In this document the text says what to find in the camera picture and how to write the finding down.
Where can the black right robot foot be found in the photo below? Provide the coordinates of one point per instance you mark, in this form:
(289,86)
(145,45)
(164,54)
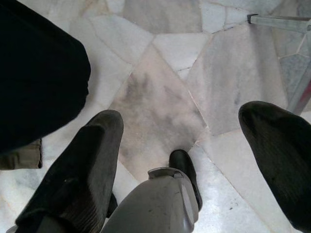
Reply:
(181,160)

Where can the chrome clothes rack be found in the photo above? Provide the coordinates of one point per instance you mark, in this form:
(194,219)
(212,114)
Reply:
(274,20)

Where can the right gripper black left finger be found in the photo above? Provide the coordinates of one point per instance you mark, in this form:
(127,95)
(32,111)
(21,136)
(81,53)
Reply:
(73,174)

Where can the olive brown trousers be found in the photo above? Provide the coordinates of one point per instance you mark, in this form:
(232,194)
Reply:
(19,157)

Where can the grey right robot leg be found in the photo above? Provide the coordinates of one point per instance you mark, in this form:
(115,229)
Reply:
(150,206)

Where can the black crumpled garment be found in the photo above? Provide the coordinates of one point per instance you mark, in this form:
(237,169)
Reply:
(36,72)

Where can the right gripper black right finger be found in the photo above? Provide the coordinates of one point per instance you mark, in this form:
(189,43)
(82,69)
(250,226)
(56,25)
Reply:
(279,157)

